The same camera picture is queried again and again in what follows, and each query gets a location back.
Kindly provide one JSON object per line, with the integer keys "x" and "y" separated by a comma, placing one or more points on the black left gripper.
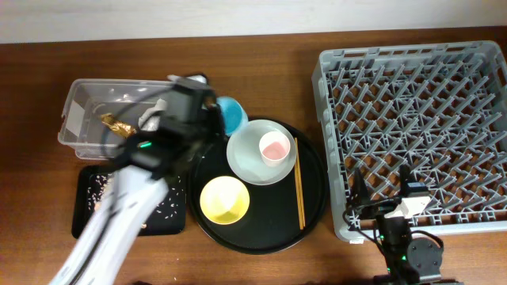
{"x": 217, "y": 118}

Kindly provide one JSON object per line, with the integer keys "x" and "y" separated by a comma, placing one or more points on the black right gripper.
{"x": 360, "y": 191}

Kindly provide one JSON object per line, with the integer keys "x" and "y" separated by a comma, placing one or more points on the blue cup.
{"x": 234, "y": 116}

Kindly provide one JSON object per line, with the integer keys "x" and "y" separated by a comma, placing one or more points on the white tissue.
{"x": 149, "y": 121}

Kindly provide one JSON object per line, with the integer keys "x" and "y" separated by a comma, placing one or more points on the gold foil wrapper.
{"x": 124, "y": 130}

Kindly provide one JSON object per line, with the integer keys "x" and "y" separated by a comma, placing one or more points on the yellow bowl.
{"x": 224, "y": 200}

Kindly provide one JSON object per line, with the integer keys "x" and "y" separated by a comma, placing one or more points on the food scraps and shells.
{"x": 168, "y": 207}

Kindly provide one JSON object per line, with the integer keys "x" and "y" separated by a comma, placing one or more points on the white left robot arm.
{"x": 109, "y": 234}

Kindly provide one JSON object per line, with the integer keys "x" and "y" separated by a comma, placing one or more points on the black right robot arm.
{"x": 409, "y": 260}

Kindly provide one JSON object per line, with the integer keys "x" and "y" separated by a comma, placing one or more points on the grey dishwasher rack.
{"x": 438, "y": 108}

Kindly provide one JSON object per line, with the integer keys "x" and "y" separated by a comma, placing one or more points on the grey round plate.
{"x": 244, "y": 153}

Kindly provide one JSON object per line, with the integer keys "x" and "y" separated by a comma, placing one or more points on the pink cup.
{"x": 274, "y": 147}

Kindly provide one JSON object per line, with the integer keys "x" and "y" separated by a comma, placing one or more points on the black rectangular tray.
{"x": 170, "y": 210}

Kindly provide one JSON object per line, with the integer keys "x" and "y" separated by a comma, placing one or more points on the clear plastic bin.
{"x": 89, "y": 98}

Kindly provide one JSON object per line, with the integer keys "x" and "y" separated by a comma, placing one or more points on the round black tray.
{"x": 271, "y": 223}

